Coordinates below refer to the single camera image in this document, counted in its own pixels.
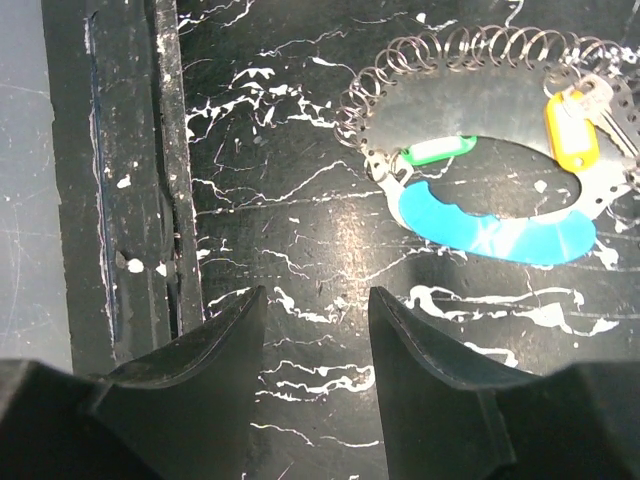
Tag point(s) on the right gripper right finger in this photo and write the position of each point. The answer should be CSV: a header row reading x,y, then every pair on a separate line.
x,y
449,412

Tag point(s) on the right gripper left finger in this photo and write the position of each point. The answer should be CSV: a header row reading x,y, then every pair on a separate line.
x,y
182,411

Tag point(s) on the green key tag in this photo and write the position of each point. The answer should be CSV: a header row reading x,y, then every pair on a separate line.
x,y
434,150

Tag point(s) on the yellow key tag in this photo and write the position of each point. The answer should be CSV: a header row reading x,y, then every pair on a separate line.
x,y
572,138

